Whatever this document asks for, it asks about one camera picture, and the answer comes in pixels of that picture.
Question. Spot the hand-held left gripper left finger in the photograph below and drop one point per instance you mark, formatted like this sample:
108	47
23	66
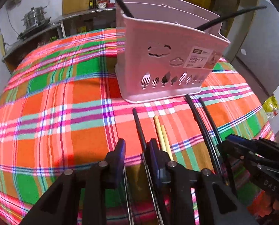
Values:
121	153

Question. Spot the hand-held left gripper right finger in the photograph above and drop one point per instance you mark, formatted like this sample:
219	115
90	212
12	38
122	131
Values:
154	159

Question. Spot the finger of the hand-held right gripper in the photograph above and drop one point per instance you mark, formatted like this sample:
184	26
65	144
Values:
232	151
239	141

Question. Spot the wooden chopstick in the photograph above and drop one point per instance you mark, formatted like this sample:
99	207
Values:
158	131
165	138

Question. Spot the pink plastic utensil basket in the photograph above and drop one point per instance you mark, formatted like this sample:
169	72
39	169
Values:
167	58

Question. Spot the yellow plastic bag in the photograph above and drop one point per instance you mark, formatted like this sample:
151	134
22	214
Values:
270	105

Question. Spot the plaid tablecloth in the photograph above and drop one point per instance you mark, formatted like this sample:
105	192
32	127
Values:
59	110

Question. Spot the steel kitchen counter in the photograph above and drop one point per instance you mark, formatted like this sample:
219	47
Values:
66	16

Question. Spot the gas stove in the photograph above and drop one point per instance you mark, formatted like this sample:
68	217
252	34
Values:
33	34

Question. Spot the red container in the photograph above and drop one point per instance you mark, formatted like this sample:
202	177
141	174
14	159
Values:
111	5

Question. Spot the red lidded jar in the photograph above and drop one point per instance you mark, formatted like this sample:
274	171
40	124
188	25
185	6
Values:
106	1
100	2

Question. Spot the steel pot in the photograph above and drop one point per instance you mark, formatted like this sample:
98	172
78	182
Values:
35	16

